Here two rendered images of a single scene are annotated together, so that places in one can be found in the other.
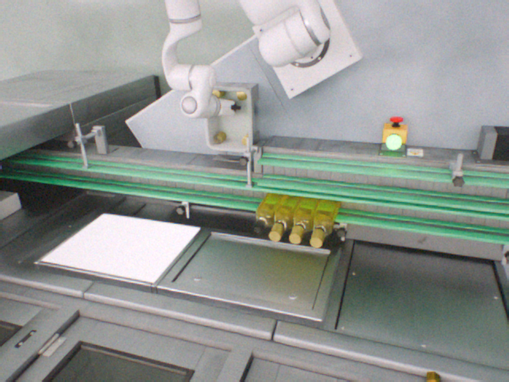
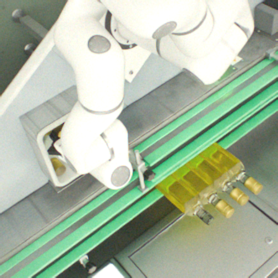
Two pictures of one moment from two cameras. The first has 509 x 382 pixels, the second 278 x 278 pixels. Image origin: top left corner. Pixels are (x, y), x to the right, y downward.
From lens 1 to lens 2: 1.09 m
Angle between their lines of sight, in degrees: 46
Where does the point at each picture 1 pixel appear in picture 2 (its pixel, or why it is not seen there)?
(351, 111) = not seen: hidden behind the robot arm
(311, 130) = (136, 93)
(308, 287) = (263, 223)
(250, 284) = (234, 262)
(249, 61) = (58, 69)
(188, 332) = not seen: outside the picture
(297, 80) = (133, 61)
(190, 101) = (120, 172)
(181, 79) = (102, 159)
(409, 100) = not seen: hidden behind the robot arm
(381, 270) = (257, 163)
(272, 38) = (218, 62)
